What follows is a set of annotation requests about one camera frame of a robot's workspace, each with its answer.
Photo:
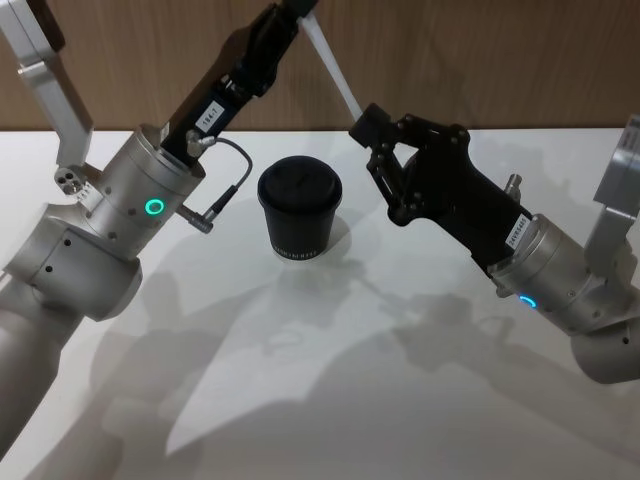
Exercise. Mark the white straw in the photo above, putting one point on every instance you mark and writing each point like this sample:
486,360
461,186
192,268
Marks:
332,67

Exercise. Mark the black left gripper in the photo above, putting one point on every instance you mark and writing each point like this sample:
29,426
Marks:
200,127

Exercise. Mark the black cup lid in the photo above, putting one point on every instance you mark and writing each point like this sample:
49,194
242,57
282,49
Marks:
299,181

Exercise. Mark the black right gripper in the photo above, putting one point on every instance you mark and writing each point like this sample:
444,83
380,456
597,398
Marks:
455,190

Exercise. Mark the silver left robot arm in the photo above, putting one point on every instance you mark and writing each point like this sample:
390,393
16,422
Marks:
120,175

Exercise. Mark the black paper cup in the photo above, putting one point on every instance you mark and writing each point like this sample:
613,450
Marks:
300,232

